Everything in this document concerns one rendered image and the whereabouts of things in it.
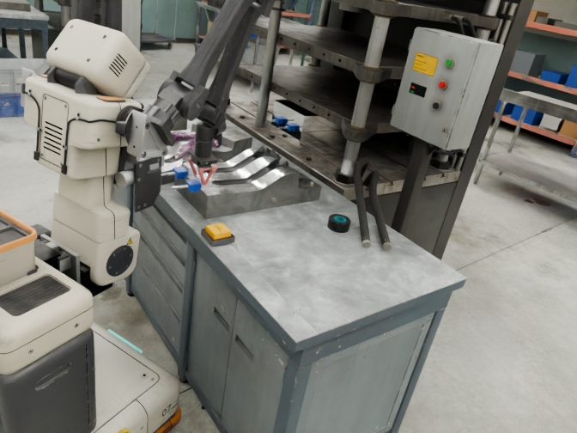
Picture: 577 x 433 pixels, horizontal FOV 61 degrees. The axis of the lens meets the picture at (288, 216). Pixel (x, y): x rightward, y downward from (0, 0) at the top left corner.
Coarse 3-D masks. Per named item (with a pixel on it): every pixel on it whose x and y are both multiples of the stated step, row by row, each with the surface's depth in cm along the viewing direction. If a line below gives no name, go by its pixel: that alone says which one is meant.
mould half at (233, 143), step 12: (192, 132) 219; (228, 132) 215; (240, 132) 218; (180, 144) 198; (228, 144) 208; (240, 144) 211; (168, 156) 194; (216, 156) 201; (228, 156) 207; (168, 168) 184; (168, 180) 185
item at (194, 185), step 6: (198, 174) 168; (204, 174) 169; (186, 180) 165; (192, 180) 166; (198, 180) 166; (204, 180) 165; (210, 180) 166; (174, 186) 162; (180, 186) 163; (186, 186) 164; (192, 186) 163; (198, 186) 165; (204, 186) 166; (210, 186) 167
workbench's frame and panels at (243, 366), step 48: (144, 240) 220; (192, 240) 171; (144, 288) 226; (192, 288) 180; (240, 288) 138; (192, 336) 188; (240, 336) 155; (288, 336) 121; (336, 336) 128; (384, 336) 149; (432, 336) 169; (192, 384) 194; (240, 384) 160; (288, 384) 134; (336, 384) 146; (384, 384) 166; (240, 432) 166; (288, 432) 141; (336, 432) 162; (384, 432) 186
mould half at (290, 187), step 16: (240, 160) 190; (256, 160) 187; (272, 160) 187; (192, 176) 172; (224, 176) 178; (240, 176) 181; (272, 176) 177; (288, 176) 178; (304, 176) 197; (192, 192) 170; (208, 192) 163; (224, 192) 165; (240, 192) 169; (256, 192) 173; (272, 192) 177; (288, 192) 182; (304, 192) 187; (208, 208) 163; (224, 208) 168; (240, 208) 172; (256, 208) 176
